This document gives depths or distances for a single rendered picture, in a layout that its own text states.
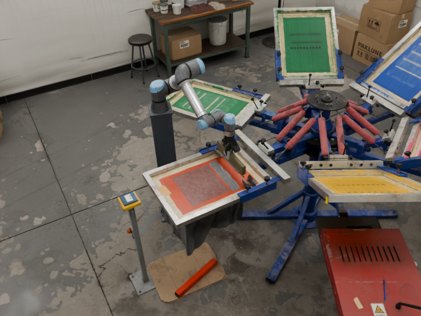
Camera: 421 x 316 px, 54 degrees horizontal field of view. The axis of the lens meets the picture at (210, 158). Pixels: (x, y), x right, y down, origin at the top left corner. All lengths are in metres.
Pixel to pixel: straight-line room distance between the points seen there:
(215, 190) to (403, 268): 1.28
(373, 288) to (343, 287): 0.15
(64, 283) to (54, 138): 2.19
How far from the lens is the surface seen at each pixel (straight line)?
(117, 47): 6.54
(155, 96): 3.28
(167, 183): 3.04
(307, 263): 3.80
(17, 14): 6.09
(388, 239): 2.63
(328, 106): 3.26
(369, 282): 2.41
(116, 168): 4.77
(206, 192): 2.94
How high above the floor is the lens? 3.00
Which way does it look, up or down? 39 degrees down
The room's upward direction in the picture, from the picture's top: 2 degrees counter-clockwise
